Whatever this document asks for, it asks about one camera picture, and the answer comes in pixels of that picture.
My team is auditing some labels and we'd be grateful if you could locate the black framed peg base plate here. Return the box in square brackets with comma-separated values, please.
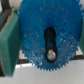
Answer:
[16, 50, 84, 65]

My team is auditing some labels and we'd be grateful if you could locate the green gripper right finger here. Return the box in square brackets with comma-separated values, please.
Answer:
[77, 26, 84, 54]

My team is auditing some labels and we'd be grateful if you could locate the right metal peg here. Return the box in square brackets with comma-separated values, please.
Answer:
[47, 49, 56, 62]

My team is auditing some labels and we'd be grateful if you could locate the large blue gear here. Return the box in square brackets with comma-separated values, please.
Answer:
[18, 0, 83, 71]

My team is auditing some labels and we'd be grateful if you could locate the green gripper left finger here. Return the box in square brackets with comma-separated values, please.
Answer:
[0, 9, 21, 77]

